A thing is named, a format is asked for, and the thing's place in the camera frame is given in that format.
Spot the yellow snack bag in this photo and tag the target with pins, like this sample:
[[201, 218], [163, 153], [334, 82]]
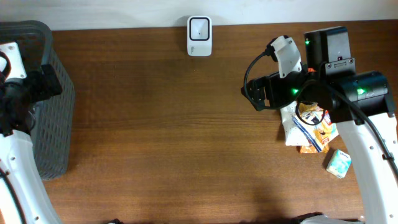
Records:
[[316, 124]]

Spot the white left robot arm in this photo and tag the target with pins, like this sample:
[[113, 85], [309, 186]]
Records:
[[23, 195]]

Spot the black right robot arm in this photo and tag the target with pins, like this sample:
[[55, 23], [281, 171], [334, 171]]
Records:
[[361, 105]]

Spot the spaghetti pasta packet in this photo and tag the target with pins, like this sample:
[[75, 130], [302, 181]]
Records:
[[311, 149]]

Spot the dark grey plastic basket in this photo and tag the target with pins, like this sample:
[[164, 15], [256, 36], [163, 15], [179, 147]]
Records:
[[53, 117]]

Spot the white blue label tag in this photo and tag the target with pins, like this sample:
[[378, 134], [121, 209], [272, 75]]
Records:
[[339, 164]]

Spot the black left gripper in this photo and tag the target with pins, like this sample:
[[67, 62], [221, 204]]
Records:
[[42, 91]]

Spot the white tube gold cap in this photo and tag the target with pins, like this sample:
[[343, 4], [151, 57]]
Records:
[[293, 135]]

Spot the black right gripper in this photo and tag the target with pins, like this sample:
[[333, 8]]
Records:
[[271, 83]]

